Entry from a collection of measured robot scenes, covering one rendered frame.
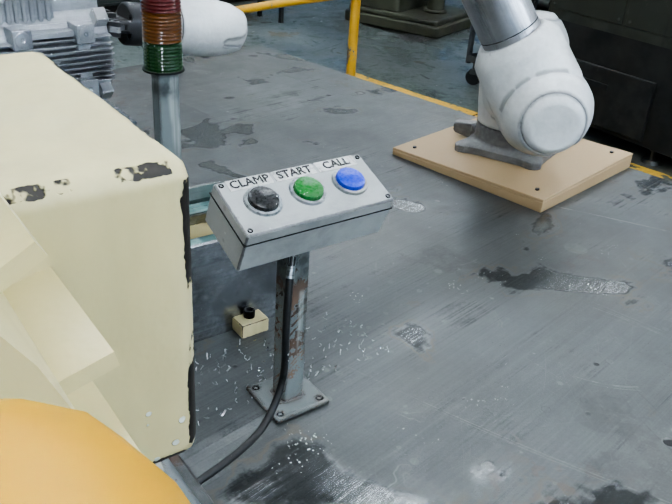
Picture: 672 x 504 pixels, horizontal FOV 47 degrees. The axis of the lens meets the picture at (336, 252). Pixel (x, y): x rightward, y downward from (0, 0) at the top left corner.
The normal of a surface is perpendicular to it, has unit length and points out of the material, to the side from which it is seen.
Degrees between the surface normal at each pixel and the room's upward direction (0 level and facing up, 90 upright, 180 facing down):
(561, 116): 96
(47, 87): 0
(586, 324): 0
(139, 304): 90
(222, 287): 90
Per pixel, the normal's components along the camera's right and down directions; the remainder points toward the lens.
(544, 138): 0.00, 0.54
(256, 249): 0.51, 0.73
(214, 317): 0.58, 0.42
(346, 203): 0.28, -0.65
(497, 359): 0.07, -0.88
